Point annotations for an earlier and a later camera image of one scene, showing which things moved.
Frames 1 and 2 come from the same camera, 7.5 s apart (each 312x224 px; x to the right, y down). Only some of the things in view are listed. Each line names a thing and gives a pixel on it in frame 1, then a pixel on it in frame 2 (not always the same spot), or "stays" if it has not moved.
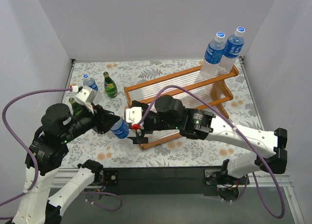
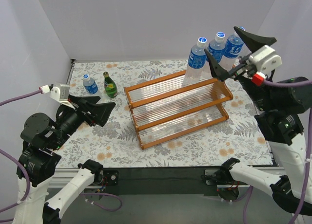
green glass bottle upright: x=110 y=86 stays
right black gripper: x=144 y=127 to x=240 y=69
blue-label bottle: x=233 y=48 stays
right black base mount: x=221 y=177 stays
